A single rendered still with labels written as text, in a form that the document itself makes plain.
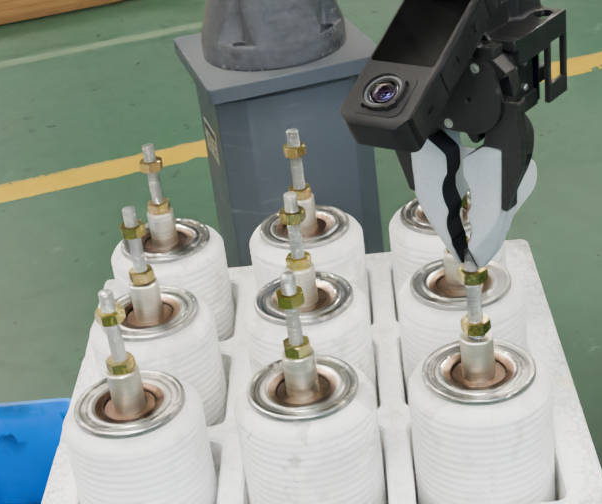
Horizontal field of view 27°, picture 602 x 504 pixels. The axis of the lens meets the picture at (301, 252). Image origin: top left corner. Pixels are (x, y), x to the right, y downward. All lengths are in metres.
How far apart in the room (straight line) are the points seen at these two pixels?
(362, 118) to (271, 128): 0.61
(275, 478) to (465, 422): 0.13
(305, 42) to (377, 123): 0.61
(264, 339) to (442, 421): 0.17
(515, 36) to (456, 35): 0.06
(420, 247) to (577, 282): 0.45
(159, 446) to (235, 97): 0.50
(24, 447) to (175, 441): 0.35
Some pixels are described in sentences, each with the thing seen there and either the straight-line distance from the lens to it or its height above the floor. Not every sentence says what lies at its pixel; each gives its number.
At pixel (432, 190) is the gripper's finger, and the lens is 0.78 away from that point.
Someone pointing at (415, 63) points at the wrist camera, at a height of 0.49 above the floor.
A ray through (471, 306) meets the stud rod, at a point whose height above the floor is 0.31.
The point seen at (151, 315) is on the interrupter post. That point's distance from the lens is 0.95.
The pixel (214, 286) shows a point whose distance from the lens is 1.05.
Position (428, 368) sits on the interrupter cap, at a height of 0.25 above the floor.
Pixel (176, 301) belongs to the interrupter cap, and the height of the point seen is 0.25.
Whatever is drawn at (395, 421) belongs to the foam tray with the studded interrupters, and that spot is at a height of 0.18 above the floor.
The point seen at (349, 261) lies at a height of 0.23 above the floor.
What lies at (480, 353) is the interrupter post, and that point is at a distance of 0.83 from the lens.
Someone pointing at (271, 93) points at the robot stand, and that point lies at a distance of 1.26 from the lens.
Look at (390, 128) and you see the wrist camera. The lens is 0.66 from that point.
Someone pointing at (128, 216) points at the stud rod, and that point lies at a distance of 0.92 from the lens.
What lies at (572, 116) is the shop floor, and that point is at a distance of 1.87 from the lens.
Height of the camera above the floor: 0.73
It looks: 28 degrees down
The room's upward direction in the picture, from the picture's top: 8 degrees counter-clockwise
